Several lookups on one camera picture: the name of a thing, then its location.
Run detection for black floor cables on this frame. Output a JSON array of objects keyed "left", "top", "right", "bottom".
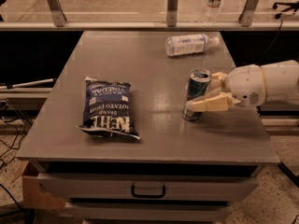
[{"left": 0, "top": 98, "right": 35, "bottom": 224}]

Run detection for grey drawer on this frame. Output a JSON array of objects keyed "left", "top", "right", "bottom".
[
  {"left": 65, "top": 203, "right": 232, "bottom": 222},
  {"left": 38, "top": 173, "right": 258, "bottom": 203}
]

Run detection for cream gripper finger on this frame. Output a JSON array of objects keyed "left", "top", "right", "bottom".
[
  {"left": 209, "top": 72, "right": 227, "bottom": 91},
  {"left": 185, "top": 92, "right": 240, "bottom": 112}
]

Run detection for grey lower drawer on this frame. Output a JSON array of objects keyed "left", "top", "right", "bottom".
[{"left": 65, "top": 203, "right": 232, "bottom": 222}]

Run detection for metal railing post middle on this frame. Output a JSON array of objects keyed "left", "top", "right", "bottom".
[{"left": 166, "top": 0, "right": 178, "bottom": 27}]

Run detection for blue potato chip bag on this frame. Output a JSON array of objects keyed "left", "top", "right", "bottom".
[{"left": 78, "top": 77, "right": 140, "bottom": 140}]

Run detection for grey metal rod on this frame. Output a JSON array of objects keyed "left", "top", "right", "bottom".
[{"left": 0, "top": 78, "right": 57, "bottom": 90}]

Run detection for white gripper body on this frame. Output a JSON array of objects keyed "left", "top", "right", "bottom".
[{"left": 225, "top": 64, "right": 266, "bottom": 107}]

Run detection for grey upper drawer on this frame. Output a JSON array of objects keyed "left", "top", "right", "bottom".
[{"left": 38, "top": 173, "right": 258, "bottom": 203}]

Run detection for standing clear water bottle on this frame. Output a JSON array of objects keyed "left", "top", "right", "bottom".
[{"left": 204, "top": 0, "right": 222, "bottom": 26}]

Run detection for black drawer handle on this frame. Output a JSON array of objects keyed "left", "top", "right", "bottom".
[{"left": 131, "top": 185, "right": 166, "bottom": 199}]

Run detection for metal railing post right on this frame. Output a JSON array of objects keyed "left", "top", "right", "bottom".
[{"left": 238, "top": 0, "right": 259, "bottom": 27}]

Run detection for lying clear plastic bottle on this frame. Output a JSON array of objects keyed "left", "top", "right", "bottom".
[{"left": 164, "top": 34, "right": 220, "bottom": 57}]

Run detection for metal railing post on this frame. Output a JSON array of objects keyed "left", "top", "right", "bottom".
[
  {"left": 238, "top": 0, "right": 259, "bottom": 27},
  {"left": 47, "top": 0, "right": 66, "bottom": 27},
  {"left": 166, "top": 0, "right": 178, "bottom": 27}
]

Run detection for brown cardboard box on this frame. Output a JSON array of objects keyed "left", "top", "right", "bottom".
[{"left": 21, "top": 161, "right": 65, "bottom": 209}]

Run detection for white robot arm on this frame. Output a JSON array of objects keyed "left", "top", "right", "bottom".
[{"left": 186, "top": 60, "right": 299, "bottom": 112}]

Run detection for metal railing post left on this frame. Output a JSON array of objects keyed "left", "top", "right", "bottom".
[{"left": 47, "top": 0, "right": 66, "bottom": 27}]

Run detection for red bull can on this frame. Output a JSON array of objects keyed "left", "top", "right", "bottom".
[{"left": 182, "top": 68, "right": 212, "bottom": 122}]

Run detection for black office chair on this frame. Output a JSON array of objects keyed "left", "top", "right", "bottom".
[{"left": 272, "top": 1, "right": 299, "bottom": 19}]

